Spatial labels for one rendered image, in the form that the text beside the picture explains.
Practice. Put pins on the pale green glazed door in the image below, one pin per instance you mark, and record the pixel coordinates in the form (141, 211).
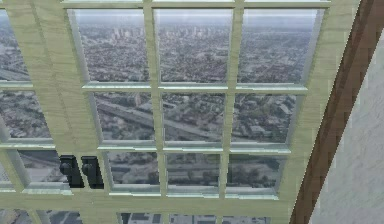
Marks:
(230, 116)
(33, 66)

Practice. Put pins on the brown wooden door frame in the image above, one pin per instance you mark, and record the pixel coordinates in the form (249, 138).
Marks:
(336, 113)

